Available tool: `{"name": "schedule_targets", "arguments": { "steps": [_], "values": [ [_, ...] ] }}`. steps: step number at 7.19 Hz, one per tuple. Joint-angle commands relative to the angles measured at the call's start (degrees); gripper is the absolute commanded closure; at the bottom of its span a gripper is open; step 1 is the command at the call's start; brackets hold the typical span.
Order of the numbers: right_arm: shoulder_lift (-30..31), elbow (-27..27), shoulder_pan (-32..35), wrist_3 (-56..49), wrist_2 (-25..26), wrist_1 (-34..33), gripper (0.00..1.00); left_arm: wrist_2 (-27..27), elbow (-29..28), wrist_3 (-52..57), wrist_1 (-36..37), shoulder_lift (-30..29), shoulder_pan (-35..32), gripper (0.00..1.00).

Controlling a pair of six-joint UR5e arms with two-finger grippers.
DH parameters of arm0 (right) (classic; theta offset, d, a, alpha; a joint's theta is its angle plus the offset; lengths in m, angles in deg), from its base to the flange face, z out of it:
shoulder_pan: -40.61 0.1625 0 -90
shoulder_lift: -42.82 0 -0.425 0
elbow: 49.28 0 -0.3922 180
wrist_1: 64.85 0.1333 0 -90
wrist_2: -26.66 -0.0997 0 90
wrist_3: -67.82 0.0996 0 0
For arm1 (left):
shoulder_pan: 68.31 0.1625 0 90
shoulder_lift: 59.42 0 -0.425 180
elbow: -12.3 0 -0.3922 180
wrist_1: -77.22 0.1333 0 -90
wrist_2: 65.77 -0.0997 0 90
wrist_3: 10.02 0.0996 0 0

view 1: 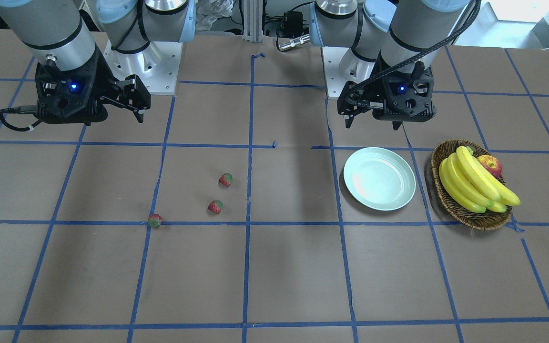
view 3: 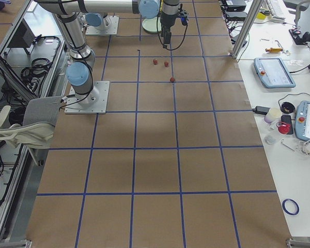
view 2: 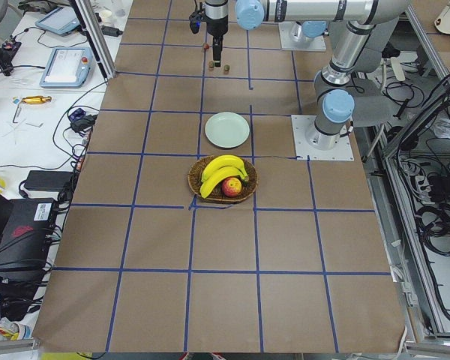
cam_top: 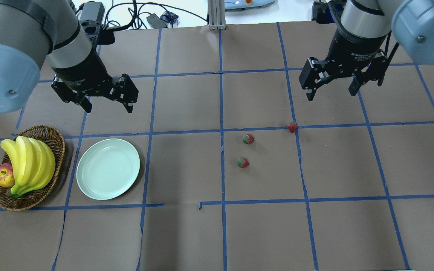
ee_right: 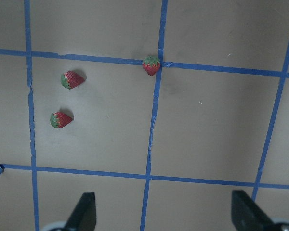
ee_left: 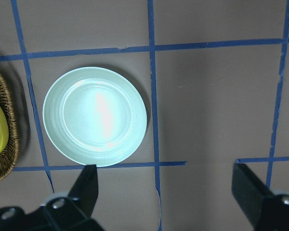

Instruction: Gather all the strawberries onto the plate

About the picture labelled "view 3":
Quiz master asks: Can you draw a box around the black power adapter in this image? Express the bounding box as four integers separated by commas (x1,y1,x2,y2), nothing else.
252,106,270,115

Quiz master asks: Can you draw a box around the teach pendant far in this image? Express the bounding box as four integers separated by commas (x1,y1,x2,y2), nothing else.
253,57,296,88

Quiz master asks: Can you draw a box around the red round object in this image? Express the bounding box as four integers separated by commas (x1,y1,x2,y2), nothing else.
276,121,291,135

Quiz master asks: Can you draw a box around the gold tool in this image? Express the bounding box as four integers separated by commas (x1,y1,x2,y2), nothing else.
265,48,283,53

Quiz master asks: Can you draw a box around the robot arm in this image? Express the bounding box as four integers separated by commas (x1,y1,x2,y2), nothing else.
85,13,112,30
38,1,188,109

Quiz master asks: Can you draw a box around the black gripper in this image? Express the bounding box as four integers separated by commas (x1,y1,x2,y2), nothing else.
160,10,188,48

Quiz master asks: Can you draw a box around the blue tape roll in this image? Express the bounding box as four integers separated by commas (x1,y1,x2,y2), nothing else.
282,198,300,216

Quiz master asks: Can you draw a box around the aluminium frame post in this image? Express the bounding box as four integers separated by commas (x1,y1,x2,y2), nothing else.
231,0,263,59

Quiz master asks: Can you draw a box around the teach pendant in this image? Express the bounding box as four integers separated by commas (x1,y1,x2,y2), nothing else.
294,101,310,141
253,57,296,88

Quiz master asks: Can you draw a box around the grey office chair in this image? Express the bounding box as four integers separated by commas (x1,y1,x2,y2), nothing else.
0,96,62,166

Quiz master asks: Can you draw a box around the white cup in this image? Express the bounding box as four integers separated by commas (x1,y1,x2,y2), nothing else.
264,107,282,124

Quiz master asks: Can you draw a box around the teach pendant near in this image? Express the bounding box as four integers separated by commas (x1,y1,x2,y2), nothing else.
294,101,310,141

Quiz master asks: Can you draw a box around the light green plate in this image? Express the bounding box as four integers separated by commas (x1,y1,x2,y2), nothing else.
142,18,161,33

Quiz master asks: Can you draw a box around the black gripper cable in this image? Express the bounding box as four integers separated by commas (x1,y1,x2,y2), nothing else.
157,15,189,51

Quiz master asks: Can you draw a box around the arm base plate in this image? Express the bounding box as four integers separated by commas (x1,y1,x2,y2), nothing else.
85,13,119,36
64,81,110,114

